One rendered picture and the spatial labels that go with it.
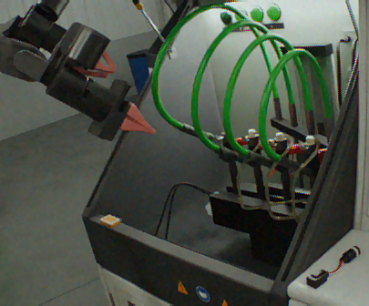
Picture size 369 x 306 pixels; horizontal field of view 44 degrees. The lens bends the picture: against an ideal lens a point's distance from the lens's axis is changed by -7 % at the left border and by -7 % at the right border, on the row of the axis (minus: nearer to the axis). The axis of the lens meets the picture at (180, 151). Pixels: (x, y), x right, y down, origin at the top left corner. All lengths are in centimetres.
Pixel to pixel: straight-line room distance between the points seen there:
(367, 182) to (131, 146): 69
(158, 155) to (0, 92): 619
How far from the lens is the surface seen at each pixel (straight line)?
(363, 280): 82
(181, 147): 147
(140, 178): 139
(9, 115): 755
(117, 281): 135
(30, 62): 77
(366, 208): 95
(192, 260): 100
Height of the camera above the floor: 146
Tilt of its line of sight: 18 degrees down
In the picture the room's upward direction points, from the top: 12 degrees counter-clockwise
